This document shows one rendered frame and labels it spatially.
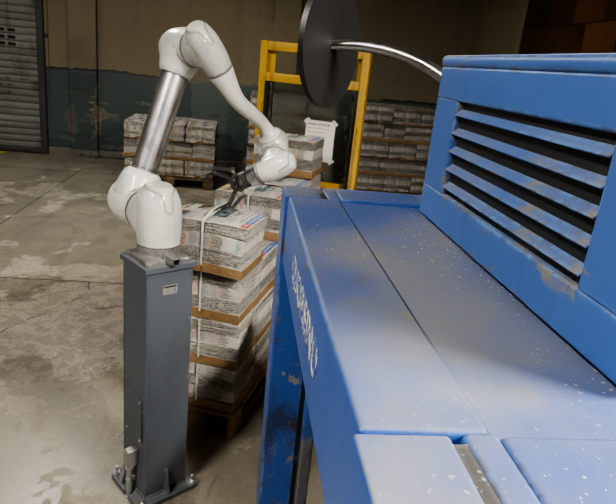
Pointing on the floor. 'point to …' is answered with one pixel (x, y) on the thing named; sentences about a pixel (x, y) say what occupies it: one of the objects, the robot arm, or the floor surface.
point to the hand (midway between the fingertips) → (209, 194)
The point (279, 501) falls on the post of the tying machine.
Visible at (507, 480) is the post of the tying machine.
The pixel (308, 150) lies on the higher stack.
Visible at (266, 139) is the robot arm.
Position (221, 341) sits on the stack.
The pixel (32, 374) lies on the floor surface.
